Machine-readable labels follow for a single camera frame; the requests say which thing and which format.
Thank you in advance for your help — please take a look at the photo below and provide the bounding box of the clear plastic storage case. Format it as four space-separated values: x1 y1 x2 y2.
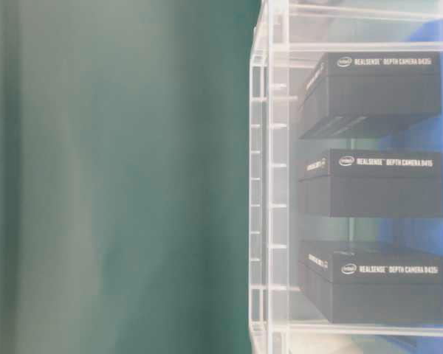
249 1 443 353

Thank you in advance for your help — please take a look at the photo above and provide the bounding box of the green table cloth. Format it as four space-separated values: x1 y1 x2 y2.
0 1 260 353

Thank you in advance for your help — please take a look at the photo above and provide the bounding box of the black realsense box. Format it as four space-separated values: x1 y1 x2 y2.
298 52 442 139
298 240 443 325
298 148 443 218

